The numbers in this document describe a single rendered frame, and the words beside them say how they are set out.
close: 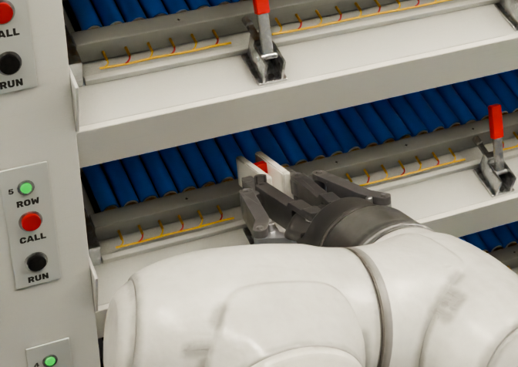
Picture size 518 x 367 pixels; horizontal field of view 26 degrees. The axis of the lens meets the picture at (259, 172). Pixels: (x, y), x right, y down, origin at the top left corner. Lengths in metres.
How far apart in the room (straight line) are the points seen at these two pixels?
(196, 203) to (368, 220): 0.29
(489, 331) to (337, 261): 0.10
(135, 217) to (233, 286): 0.42
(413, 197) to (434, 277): 0.45
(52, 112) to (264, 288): 0.31
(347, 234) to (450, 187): 0.37
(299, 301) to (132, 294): 0.10
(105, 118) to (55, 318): 0.20
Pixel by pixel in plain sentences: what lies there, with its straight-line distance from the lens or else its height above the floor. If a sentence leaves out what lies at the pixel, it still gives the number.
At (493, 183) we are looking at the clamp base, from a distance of 1.20.
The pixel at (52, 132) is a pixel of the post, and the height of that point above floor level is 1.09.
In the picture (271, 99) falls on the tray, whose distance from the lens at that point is 0.99.
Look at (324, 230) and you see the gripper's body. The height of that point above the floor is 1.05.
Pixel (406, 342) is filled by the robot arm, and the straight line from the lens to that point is 0.72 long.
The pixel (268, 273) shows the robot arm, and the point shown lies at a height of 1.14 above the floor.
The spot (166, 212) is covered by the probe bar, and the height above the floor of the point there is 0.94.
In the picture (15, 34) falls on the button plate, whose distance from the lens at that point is 0.88.
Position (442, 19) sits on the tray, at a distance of 1.09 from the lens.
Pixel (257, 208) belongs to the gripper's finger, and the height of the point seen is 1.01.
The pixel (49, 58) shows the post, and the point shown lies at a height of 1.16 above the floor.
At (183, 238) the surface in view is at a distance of 1.09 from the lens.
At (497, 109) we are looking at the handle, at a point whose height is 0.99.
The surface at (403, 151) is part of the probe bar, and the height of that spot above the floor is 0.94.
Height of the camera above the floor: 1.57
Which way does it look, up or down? 34 degrees down
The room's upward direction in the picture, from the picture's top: straight up
